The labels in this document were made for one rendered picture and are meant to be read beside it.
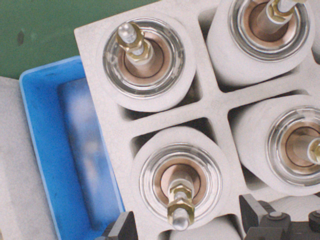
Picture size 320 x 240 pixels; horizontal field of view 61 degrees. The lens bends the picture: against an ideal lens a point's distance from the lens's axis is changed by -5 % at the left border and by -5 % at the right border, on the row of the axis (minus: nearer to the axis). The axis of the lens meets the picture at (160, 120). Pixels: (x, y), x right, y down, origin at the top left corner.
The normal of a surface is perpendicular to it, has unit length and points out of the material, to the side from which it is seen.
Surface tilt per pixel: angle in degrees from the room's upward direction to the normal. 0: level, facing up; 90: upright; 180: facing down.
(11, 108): 90
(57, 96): 88
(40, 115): 88
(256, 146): 43
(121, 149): 0
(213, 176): 4
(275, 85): 0
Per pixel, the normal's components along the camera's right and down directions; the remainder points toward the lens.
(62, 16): -0.07, 0.02
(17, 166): 0.97, -0.22
